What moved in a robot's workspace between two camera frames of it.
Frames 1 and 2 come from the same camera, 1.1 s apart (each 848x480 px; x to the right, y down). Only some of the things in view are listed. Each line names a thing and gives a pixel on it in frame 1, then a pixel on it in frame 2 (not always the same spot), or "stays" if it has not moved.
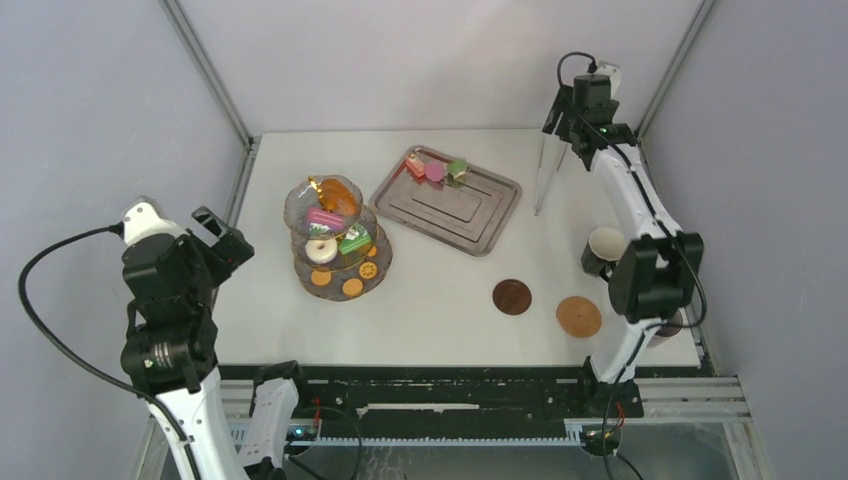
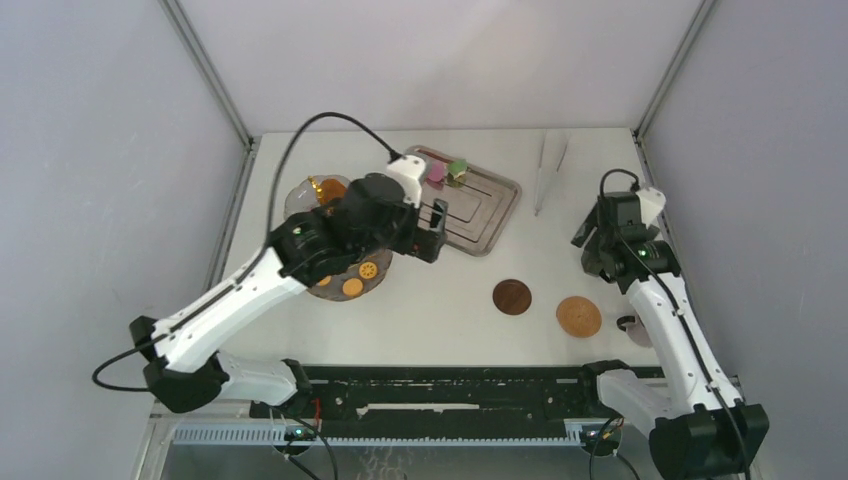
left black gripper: x=226 y=251 -> x=418 y=242
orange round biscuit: x=352 y=287 stays
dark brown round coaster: x=512 y=297 stays
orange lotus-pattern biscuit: x=367 y=270 stays
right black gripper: x=560 y=104 -> x=585 y=233
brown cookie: x=334 y=196 stays
